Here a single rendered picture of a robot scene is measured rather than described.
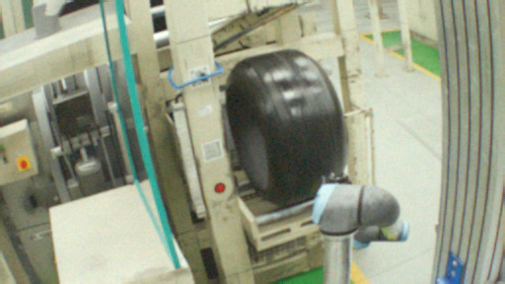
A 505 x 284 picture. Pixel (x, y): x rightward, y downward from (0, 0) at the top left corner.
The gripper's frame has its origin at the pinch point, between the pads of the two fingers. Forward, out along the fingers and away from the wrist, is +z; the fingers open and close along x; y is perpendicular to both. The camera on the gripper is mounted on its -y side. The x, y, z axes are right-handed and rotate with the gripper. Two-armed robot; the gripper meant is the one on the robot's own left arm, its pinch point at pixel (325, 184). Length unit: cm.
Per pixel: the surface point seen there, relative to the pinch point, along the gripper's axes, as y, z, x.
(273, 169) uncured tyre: 11.6, 2.3, 18.0
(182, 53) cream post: 58, 13, 39
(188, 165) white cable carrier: 16, 19, 44
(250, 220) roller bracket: -8.9, 10.2, 28.3
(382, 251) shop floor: -96, 77, -67
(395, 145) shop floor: -82, 192, -151
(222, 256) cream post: -28, 23, 40
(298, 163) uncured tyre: 13.4, -3.6, 10.8
